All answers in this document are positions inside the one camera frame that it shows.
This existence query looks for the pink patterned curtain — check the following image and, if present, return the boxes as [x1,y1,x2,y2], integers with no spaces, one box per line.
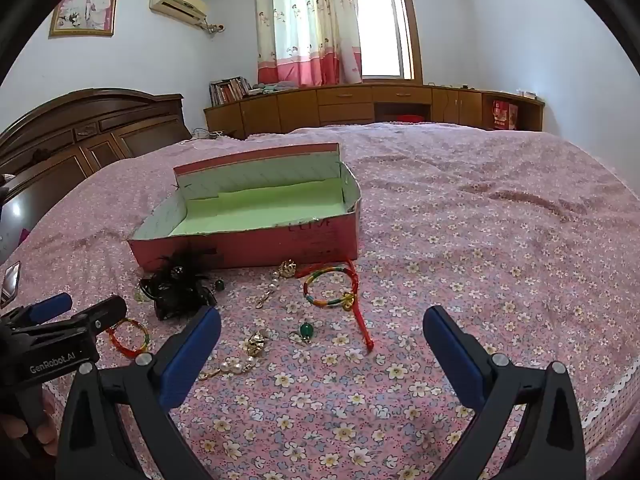
[254,0,363,87]

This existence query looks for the smartphone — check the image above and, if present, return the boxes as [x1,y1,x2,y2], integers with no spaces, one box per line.
[0,261,22,308]

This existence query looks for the multicolour bracelet with gold bell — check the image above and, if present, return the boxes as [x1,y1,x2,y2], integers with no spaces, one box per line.
[295,259,376,353]

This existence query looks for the person's left hand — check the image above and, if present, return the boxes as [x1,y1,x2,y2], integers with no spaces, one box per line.
[0,390,58,457]

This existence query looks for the multicolour braided bracelet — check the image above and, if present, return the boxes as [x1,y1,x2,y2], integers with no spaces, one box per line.
[107,317,151,358]

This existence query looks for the folded clothes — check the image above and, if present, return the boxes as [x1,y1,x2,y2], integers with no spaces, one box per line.
[247,80,301,95]

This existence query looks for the green bead pendant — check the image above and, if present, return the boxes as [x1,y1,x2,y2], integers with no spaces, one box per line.
[290,322,316,346]

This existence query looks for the dark wooden headboard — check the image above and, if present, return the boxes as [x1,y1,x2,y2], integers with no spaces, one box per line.
[0,87,193,266]

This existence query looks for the red bag on shelf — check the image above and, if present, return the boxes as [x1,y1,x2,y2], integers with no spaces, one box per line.
[491,99,521,131]

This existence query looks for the framed wall photo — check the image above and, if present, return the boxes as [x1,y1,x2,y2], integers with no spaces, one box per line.
[48,0,122,38]

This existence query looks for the wall air conditioner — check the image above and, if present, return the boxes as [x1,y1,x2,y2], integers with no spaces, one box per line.
[149,0,208,26]

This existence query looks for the window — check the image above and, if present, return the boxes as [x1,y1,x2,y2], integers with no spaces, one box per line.
[356,0,423,83]

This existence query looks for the pink floral bedspread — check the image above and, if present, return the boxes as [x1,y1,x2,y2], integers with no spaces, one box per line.
[0,121,640,480]

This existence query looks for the long wooden cabinet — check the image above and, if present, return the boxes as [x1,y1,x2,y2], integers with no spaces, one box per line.
[202,82,546,141]

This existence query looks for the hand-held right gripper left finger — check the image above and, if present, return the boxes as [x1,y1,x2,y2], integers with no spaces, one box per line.
[55,305,223,480]

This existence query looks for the red cardboard box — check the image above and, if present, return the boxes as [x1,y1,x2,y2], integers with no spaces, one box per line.
[126,142,362,273]

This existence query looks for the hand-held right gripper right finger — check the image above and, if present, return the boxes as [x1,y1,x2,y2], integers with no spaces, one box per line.
[422,305,586,480]

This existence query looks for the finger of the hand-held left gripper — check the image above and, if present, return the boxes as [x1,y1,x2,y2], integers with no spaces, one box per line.
[65,295,128,333]
[0,292,73,331]

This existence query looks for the row of books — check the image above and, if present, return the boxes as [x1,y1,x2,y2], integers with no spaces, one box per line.
[209,76,252,107]

